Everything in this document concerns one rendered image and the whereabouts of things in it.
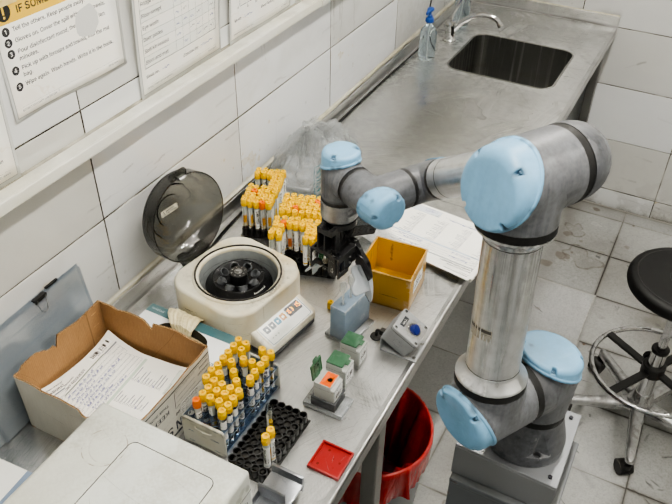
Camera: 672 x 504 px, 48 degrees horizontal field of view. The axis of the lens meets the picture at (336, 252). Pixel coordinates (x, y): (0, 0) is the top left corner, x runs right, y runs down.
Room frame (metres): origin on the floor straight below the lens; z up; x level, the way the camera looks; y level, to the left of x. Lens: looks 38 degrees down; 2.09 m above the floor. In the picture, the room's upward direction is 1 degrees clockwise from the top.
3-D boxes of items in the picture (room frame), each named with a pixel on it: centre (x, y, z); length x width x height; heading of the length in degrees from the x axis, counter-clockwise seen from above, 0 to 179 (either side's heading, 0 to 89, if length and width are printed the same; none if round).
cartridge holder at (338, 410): (1.02, 0.01, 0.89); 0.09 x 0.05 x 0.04; 63
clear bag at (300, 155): (1.84, 0.11, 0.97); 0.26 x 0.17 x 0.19; 167
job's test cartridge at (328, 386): (1.02, 0.01, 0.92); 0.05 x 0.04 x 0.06; 63
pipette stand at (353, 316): (1.25, -0.03, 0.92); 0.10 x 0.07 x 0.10; 145
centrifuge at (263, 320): (1.29, 0.21, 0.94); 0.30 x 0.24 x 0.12; 54
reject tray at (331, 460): (0.88, 0.00, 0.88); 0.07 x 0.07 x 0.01; 63
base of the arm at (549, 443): (0.90, -0.36, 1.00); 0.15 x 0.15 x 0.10
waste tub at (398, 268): (1.39, -0.14, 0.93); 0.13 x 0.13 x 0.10; 68
